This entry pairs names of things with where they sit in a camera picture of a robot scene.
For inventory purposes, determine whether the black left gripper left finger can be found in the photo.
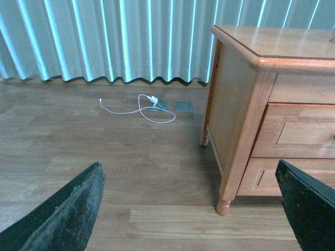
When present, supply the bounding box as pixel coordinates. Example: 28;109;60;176
1;162;106;250

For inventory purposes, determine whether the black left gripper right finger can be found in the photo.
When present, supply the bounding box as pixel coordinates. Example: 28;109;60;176
275;159;334;250

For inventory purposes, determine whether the wooden drawer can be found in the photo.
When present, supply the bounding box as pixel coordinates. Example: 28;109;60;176
252;103;334;159
237;158;334;196

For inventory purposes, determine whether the wooden nightstand cabinet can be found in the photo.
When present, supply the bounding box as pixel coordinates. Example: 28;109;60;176
200;25;334;215

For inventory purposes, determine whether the grey open floor socket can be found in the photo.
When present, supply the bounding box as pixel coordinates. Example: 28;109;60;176
150;97;169;110

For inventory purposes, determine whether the grey closed floor socket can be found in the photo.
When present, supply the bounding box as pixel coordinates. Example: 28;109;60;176
174;102;194;112

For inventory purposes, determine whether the pale grey pleated curtain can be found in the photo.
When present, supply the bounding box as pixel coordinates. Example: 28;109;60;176
1;1;334;82

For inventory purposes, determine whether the white charging cable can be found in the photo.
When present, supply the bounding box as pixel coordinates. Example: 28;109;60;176
99;94;176;124

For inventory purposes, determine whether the white wall plug adapter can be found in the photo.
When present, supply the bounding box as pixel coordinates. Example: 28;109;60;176
147;96;158;103

